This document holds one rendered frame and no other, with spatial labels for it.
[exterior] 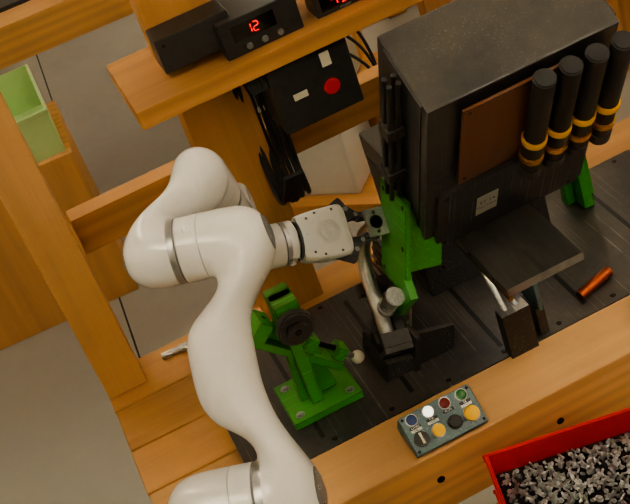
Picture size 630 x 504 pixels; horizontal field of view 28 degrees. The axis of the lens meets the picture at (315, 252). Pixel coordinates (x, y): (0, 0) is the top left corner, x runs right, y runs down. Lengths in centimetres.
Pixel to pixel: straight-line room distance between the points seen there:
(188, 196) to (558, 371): 86
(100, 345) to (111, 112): 325
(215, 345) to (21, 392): 266
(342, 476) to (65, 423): 199
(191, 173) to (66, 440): 232
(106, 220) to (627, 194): 112
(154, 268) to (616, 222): 120
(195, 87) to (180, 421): 72
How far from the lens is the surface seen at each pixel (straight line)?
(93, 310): 265
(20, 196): 249
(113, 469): 398
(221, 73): 235
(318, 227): 236
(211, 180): 196
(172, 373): 277
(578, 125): 220
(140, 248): 188
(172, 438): 262
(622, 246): 268
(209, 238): 185
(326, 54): 242
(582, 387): 243
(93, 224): 265
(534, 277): 229
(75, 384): 436
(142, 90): 240
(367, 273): 251
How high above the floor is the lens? 258
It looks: 35 degrees down
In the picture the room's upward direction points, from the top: 20 degrees counter-clockwise
